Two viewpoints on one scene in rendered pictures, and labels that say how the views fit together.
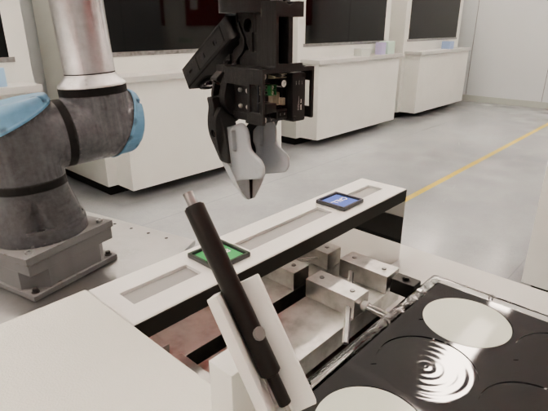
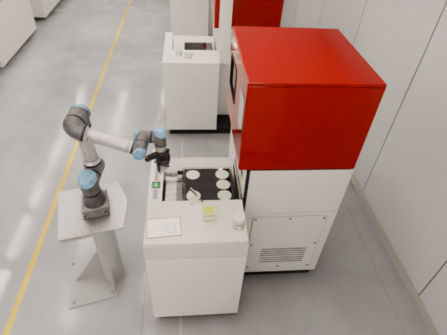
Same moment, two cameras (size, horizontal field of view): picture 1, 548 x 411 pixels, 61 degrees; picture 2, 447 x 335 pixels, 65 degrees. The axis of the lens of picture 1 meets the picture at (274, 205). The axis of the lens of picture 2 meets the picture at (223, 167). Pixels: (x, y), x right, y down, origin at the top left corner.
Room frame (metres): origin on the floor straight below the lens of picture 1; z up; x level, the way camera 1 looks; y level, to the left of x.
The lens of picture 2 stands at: (-0.93, 1.10, 2.67)
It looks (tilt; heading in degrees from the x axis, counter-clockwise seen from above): 41 degrees down; 310
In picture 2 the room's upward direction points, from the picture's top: 4 degrees clockwise
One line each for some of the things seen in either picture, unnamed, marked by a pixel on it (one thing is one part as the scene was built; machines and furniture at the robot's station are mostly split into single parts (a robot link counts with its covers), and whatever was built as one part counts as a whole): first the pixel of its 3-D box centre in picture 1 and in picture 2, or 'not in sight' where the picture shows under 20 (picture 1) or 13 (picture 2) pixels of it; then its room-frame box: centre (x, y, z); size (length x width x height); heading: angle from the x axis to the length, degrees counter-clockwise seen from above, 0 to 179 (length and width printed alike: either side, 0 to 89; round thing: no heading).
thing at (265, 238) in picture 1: (285, 270); (157, 179); (0.61, -0.02, 0.89); 0.55 x 0.09 x 0.14; 137
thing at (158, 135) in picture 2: not in sight; (159, 137); (0.50, 0.02, 1.35); 0.09 x 0.08 x 0.11; 43
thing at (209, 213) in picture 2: not in sight; (208, 213); (0.06, 0.02, 1.00); 0.07 x 0.07 x 0.07; 51
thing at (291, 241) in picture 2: not in sight; (271, 209); (0.08, -0.78, 0.41); 0.82 x 0.71 x 0.82; 137
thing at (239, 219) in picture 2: not in sight; (239, 222); (-0.12, -0.05, 1.01); 0.07 x 0.07 x 0.10
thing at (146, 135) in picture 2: not in sight; (143, 138); (0.56, 0.10, 1.35); 0.11 x 0.11 x 0.08; 43
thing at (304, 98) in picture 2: not in sight; (291, 95); (0.09, -0.76, 1.52); 0.81 x 0.75 x 0.59; 137
